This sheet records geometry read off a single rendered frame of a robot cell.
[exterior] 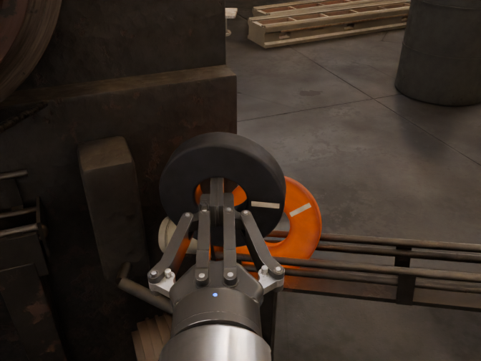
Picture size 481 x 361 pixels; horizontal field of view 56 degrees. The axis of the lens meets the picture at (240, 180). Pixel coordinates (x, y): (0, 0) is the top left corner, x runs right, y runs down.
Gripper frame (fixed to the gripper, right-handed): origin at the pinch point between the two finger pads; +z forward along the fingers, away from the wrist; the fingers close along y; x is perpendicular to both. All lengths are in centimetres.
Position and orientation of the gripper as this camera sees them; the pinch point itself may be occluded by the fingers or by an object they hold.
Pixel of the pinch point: (217, 197)
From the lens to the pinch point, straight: 52.6
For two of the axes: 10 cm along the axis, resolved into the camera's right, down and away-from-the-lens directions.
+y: 10.0, -0.2, 0.3
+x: 0.0, -8.1, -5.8
